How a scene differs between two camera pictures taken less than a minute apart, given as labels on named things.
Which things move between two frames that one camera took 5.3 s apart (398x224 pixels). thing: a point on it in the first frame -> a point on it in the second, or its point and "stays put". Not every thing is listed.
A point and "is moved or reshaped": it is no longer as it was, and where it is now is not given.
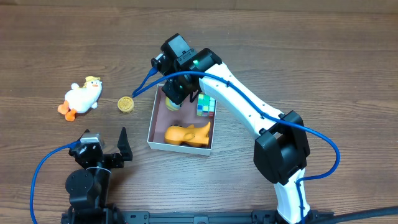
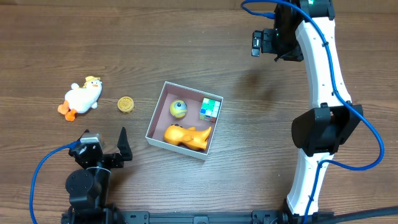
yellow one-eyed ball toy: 172,106 is moved or reshaped
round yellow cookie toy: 125,104 stays put
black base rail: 255,217 stays put
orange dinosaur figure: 191,135 stays put
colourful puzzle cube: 206,106 is moved or reshaped
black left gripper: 106,158 stays put
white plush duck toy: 81,99 stays put
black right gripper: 179,94 -> 285,53
